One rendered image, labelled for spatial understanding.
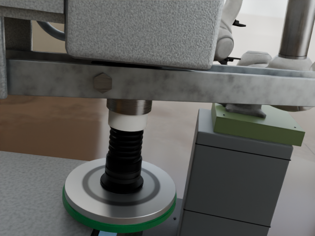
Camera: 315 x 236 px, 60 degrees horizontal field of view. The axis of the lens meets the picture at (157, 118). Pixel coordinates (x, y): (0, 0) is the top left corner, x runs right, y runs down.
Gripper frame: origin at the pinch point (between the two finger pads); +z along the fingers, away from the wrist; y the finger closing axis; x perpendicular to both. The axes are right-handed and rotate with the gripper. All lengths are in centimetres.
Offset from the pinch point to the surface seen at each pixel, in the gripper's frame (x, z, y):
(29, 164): -14, -84, -38
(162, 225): 41, 2, -113
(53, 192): -28, -81, -39
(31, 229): -37, -87, -41
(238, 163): -10, 0, -51
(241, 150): -10.7, -0.6, -44.7
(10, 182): -21, -88, -39
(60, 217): -36, -82, -40
